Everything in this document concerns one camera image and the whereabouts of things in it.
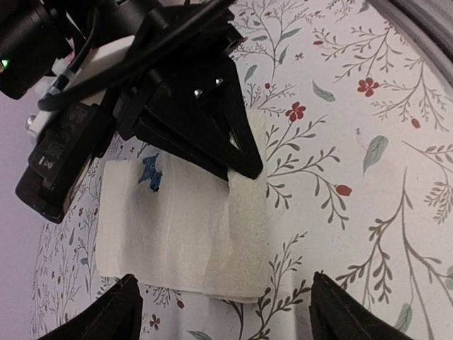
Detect floral table cloth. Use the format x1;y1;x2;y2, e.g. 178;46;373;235
28;0;453;340

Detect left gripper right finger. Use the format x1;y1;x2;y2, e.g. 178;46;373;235
309;272;411;340

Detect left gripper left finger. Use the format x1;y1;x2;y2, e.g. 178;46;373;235
40;274;143;340

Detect cream white towel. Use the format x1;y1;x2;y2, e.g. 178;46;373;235
94;109;272;305

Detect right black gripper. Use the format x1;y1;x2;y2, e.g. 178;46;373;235
1;1;263;181

